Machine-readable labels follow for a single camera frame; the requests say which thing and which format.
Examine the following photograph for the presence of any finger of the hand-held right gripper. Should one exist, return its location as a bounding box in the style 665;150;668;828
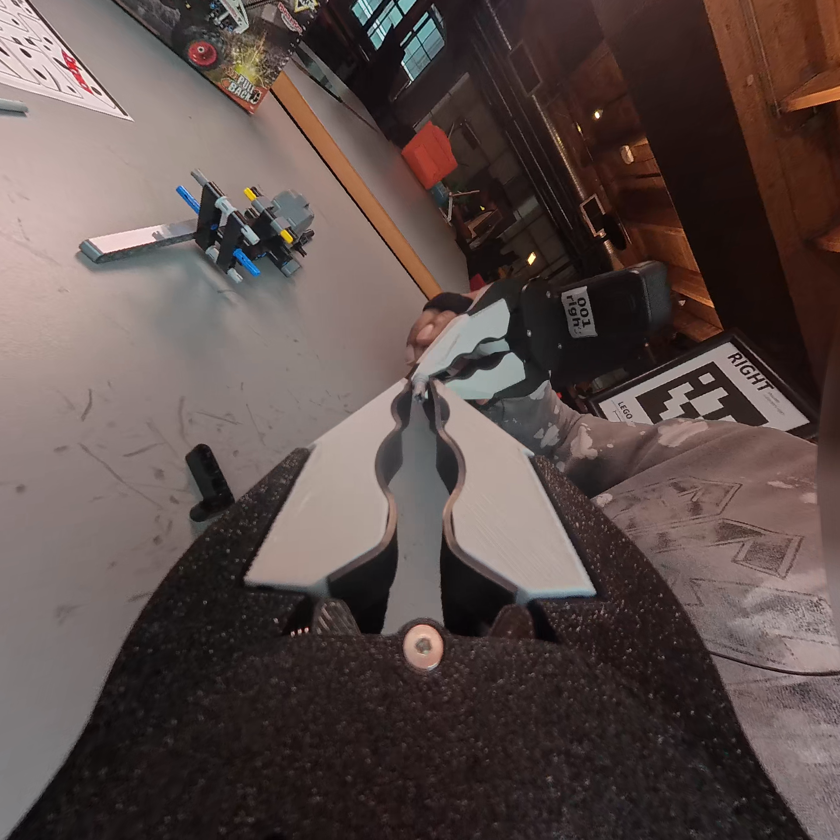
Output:
430;356;529;403
412;294;514;383

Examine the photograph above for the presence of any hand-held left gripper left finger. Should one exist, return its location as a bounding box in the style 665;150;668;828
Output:
244;379;414;632

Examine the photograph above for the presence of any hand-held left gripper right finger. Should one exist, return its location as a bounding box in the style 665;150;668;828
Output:
425;379;599;634

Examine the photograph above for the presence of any person's right hand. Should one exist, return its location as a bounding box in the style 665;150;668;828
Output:
405;308;462;364

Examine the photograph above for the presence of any framed printed tag board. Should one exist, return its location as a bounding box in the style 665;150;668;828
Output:
585;329;820;439

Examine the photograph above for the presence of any black L-shaped beam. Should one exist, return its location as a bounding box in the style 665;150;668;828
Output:
185;444;236;523

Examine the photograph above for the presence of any orange chair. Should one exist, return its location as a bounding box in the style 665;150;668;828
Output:
401;121;459;192

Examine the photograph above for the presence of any brick-built chassis assembly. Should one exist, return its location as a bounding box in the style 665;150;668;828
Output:
79;168;316;284

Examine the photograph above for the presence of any wooden shelf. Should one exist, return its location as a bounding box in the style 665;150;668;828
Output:
702;0;840;342

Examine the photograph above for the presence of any window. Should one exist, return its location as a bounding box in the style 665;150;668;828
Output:
350;0;448;81

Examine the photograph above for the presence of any toy set box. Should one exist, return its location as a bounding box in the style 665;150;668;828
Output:
110;0;311;116

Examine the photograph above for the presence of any printed sticker sheet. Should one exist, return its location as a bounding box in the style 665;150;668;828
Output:
0;0;133;123

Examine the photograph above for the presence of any black cable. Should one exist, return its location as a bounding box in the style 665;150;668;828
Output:
707;646;840;678

